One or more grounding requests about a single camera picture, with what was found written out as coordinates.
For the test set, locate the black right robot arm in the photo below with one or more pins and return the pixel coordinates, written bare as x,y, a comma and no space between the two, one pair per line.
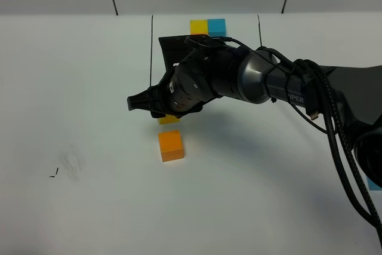
264,74

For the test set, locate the orange cube block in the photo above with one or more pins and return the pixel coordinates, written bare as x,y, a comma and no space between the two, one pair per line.
171,145

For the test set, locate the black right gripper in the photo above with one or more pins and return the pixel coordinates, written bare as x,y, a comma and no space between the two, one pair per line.
192,78

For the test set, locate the template blue cube block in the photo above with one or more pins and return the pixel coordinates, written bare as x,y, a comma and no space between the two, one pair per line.
216,27

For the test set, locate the template yellow cube block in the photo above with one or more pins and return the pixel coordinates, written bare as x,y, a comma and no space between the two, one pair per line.
199,27

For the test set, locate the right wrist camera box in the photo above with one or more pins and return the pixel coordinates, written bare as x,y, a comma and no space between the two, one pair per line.
203,42

